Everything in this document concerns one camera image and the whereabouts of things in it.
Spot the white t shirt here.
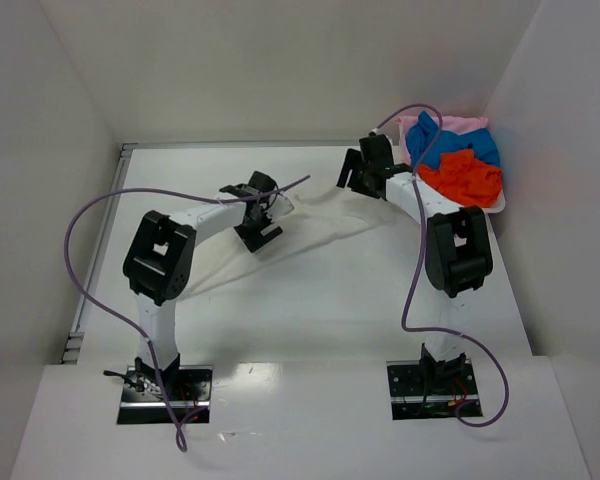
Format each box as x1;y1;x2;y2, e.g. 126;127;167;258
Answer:
179;186;398;300

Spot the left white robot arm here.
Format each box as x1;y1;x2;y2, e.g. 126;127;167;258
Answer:
123;171;294;396

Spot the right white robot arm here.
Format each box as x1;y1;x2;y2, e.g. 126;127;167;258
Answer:
336;132;493;340

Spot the blue t shirt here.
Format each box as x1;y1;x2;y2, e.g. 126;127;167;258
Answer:
402;111;500;170

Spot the orange t shirt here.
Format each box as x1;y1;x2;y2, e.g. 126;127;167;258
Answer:
418;149;503;208

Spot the pink plastic basket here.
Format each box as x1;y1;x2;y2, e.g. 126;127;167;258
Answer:
395;114;509;217

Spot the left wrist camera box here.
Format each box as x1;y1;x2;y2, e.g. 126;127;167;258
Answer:
267;194;294;220

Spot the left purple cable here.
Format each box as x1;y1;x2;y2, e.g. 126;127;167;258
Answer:
63;174;312;454

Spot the purple cable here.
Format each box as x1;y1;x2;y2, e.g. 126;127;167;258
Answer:
63;174;312;454
372;103;511;427

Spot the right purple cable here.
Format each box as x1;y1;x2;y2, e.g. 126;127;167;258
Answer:
372;103;511;427

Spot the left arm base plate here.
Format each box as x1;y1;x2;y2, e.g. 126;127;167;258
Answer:
117;366;213;425

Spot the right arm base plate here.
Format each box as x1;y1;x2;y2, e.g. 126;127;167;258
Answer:
386;361;482;421

